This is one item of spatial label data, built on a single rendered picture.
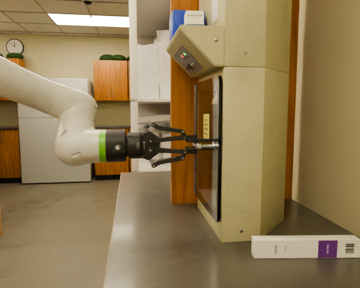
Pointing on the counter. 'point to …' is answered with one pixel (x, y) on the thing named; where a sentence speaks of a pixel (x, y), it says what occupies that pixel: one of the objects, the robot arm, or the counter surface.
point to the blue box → (176, 20)
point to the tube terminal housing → (252, 115)
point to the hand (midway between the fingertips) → (197, 144)
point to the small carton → (194, 18)
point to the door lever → (203, 146)
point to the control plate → (187, 60)
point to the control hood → (200, 46)
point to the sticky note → (206, 126)
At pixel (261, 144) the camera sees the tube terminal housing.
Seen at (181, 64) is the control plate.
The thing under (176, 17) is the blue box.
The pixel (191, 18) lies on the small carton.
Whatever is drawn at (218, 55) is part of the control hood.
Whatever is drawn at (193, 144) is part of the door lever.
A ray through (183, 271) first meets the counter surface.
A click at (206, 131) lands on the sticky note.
